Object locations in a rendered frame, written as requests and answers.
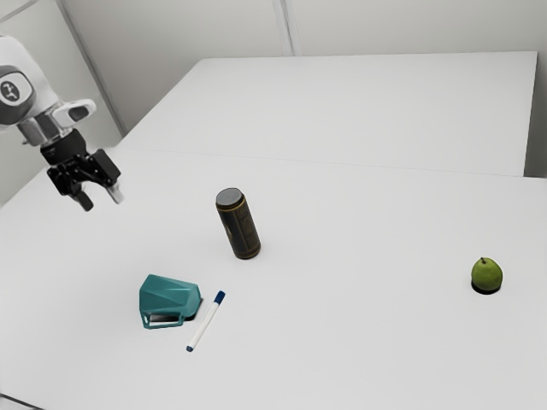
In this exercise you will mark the teal faceted mug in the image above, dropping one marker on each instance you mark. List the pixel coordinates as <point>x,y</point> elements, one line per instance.
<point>169,301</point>

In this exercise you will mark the green pear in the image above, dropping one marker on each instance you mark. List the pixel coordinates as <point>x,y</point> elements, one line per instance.
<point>486,274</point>

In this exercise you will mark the dark cylindrical can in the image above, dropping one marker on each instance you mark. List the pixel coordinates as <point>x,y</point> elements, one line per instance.
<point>238,224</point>

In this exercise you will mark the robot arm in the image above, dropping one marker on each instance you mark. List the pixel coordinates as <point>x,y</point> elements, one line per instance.
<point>25,81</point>

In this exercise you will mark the white marker with blue cap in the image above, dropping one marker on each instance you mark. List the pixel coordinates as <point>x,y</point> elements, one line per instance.
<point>206,321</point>

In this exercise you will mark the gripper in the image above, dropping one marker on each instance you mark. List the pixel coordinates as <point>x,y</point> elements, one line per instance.
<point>68,149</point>

